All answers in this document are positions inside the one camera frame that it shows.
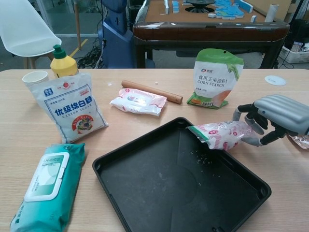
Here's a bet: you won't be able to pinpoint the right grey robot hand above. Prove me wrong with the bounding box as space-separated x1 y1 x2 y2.
233 94 309 147

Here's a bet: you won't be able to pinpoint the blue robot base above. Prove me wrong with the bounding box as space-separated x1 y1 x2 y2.
98 0 156 70

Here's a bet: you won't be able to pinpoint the black plastic tray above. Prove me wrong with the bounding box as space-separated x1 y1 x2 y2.
92 117 272 232

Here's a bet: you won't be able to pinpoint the orange spout sauce pouch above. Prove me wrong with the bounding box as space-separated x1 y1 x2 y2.
288 134 309 150

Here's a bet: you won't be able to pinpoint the white round lid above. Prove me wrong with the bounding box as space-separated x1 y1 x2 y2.
264 75 287 86

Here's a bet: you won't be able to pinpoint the white cardboard box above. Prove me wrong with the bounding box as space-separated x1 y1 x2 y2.
281 41 309 63

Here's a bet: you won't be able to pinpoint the green white corn starch bag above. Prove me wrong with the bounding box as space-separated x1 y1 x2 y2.
186 48 244 108

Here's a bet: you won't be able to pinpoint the white paper roll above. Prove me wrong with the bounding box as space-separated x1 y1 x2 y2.
265 4 280 23

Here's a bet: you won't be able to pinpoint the dark wood mahjong table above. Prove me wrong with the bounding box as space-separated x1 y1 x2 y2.
132 0 290 70

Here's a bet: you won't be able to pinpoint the blue mahjong tile pile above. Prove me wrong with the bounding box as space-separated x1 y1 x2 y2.
214 0 253 19

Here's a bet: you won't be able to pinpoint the wooden rolling pin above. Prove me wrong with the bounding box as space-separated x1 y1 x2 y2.
121 80 183 104

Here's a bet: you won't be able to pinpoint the black mahjong table centre dome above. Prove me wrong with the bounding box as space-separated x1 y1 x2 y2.
183 0 215 13

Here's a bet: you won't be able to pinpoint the pink wet wipes pack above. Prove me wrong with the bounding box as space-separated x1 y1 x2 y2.
109 88 168 117

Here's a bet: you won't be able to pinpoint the white castor sugar bag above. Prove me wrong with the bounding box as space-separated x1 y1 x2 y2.
26 72 109 144

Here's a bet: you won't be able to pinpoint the yellow bottle green cap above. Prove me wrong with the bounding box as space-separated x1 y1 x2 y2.
50 44 80 79

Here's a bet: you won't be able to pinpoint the teal wet wipes pack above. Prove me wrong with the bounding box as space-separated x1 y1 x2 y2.
9 143 86 232

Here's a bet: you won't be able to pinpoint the white paper cup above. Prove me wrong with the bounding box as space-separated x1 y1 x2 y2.
22 71 49 91

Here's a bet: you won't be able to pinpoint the white chair wooden legs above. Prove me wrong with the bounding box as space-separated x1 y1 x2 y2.
0 0 62 70

